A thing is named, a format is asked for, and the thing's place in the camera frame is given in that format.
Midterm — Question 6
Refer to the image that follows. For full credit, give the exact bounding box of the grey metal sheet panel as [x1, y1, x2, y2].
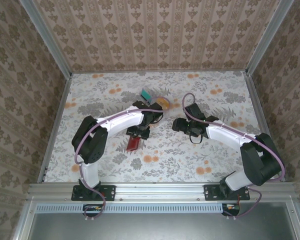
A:
[27, 201, 295, 240]

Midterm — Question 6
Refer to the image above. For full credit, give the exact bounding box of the red card holder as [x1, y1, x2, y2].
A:
[126, 136, 143, 152]

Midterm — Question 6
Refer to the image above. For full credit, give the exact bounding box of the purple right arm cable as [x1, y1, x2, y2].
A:
[181, 92, 286, 221]

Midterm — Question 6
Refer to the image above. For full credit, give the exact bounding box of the aluminium frame post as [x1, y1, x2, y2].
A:
[18, 0, 73, 78]
[244, 0, 295, 76]

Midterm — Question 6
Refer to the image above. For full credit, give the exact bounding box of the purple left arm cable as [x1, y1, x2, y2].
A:
[73, 106, 166, 222]

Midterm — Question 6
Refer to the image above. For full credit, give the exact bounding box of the white slotted cable duct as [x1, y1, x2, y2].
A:
[36, 203, 225, 214]

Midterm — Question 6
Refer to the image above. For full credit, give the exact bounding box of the aluminium table side rail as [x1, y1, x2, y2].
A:
[37, 74, 73, 183]
[244, 71, 286, 182]

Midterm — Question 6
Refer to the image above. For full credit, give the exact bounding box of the clear acrylic card box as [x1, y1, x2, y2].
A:
[140, 85, 171, 111]

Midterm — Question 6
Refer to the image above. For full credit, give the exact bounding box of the floral table cover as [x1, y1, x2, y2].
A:
[43, 71, 276, 183]

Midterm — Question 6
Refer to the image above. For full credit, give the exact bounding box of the orange card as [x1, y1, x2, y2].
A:
[156, 96, 171, 110]

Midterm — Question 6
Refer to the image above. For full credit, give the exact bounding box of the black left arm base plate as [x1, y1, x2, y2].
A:
[71, 184, 116, 201]

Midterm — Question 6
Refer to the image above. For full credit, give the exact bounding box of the teal card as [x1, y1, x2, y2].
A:
[140, 89, 154, 101]

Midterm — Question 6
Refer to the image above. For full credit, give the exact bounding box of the aluminium mounting rail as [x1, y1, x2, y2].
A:
[27, 182, 297, 201]

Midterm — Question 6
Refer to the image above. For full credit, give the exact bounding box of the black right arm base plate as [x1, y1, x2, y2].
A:
[204, 184, 251, 201]

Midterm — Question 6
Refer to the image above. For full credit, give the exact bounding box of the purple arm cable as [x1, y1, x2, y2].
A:
[181, 92, 286, 221]
[73, 106, 166, 222]

